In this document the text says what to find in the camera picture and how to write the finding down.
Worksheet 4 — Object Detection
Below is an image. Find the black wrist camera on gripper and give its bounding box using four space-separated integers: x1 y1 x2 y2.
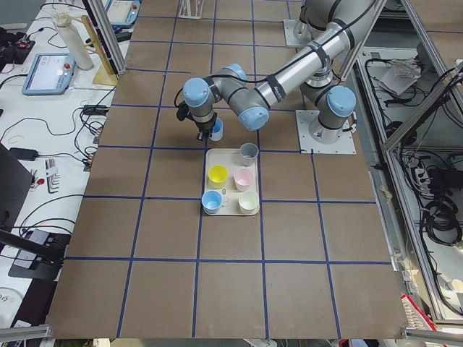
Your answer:
177 101 191 121

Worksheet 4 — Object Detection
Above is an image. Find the blue teach pendant near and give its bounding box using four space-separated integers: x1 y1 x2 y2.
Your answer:
22 53 75 96

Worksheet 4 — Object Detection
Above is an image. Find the black power adapter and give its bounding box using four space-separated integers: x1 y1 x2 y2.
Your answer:
9 147 39 161

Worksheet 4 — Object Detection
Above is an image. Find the blue teach pendant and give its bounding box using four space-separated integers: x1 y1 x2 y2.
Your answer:
103 0 141 27
22 53 75 96

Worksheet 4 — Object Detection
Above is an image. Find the blue teach pendant far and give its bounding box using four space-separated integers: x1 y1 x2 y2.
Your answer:
103 0 141 27

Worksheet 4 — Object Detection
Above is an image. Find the hex key set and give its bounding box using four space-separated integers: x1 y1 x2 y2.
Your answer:
45 158 59 194

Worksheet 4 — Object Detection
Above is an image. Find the blue cup with handle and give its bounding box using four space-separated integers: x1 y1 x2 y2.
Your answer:
201 190 229 214

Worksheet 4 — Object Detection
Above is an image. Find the pale green cup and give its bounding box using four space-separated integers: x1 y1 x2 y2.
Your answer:
238 191 259 214

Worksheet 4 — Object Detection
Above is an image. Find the yellow cup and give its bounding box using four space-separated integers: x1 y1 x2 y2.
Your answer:
208 165 229 189

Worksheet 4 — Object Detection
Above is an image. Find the wooden stand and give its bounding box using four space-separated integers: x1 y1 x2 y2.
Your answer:
80 15 118 86

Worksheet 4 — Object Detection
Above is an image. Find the white paper roll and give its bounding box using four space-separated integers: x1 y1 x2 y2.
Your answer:
53 13 94 71

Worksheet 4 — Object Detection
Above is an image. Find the light blue cup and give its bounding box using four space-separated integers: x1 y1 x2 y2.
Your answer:
209 118 224 142

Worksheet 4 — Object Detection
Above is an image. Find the pink cup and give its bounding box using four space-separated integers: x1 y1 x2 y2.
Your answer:
234 168 254 192

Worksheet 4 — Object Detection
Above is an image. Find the cream plastic tray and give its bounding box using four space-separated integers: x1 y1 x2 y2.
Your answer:
203 149 260 216

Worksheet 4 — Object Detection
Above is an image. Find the grey cup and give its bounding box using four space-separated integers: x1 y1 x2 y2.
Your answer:
239 142 259 166

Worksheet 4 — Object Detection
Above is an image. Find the aluminium frame post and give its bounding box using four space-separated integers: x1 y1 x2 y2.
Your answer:
82 0 127 75

